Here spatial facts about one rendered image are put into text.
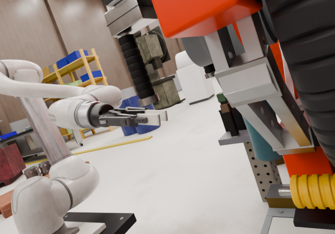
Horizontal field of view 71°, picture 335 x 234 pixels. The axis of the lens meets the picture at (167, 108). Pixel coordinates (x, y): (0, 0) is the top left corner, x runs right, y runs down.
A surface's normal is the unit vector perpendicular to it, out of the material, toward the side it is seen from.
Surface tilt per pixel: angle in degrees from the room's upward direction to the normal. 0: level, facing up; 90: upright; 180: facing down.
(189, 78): 90
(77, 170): 73
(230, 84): 90
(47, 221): 92
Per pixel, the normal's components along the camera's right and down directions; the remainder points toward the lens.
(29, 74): 0.80, -0.38
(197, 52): -0.33, 0.66
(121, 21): -0.54, 0.28
